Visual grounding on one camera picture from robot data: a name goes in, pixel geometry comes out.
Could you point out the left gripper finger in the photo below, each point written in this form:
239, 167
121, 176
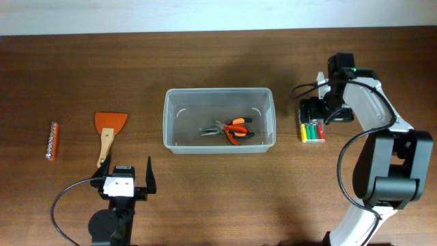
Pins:
149, 178
103, 170

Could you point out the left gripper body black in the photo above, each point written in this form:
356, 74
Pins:
141, 193

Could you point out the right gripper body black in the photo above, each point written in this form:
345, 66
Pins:
329, 108

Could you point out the clear screwdriver set case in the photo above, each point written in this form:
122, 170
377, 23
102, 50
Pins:
311, 128

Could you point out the orange-black long nose pliers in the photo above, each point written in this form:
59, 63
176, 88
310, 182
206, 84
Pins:
214, 131

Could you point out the small red-handled pliers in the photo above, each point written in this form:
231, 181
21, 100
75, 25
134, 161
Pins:
235, 129

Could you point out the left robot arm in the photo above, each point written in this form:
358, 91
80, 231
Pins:
113, 226

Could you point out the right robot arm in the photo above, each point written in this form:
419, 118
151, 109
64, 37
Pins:
380, 170

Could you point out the clear plastic container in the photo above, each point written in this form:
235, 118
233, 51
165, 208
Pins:
190, 117

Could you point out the orange socket bit holder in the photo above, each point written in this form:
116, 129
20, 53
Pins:
51, 150

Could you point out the orange scraper wooden handle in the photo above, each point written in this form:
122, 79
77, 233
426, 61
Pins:
108, 125

